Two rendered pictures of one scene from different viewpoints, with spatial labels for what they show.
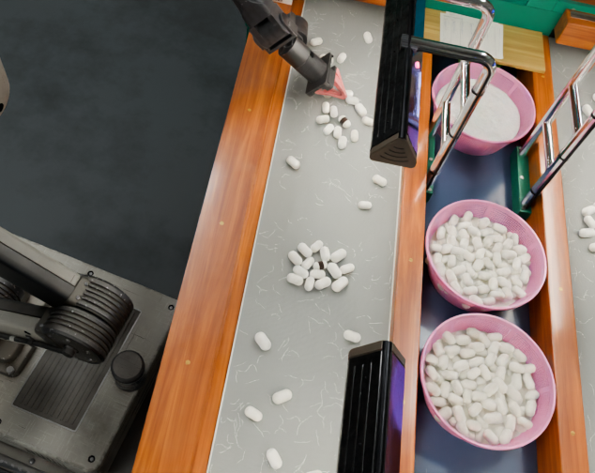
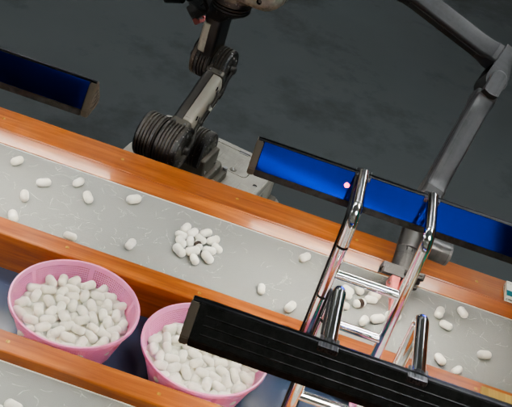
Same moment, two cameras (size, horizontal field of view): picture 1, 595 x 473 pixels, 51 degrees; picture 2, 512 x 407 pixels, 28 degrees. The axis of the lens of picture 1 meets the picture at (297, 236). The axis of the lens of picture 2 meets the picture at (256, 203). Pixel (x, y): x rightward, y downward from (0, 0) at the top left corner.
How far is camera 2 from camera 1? 2.16 m
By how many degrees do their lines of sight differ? 65
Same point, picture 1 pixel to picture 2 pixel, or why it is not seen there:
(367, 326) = (139, 259)
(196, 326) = (149, 168)
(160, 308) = not seen: hidden behind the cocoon
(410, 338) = (121, 268)
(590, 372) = (63, 396)
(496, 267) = (192, 374)
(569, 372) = (67, 362)
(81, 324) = (155, 118)
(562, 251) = not seen: outside the picture
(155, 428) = (79, 138)
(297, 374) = (103, 211)
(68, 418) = not seen: hidden behind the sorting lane
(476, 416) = (43, 303)
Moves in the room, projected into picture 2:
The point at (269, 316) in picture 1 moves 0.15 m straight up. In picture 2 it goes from (154, 211) to (168, 160)
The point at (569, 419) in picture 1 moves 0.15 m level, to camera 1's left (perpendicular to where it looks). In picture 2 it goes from (20, 343) to (55, 299)
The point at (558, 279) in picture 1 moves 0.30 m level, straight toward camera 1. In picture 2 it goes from (170, 396) to (93, 295)
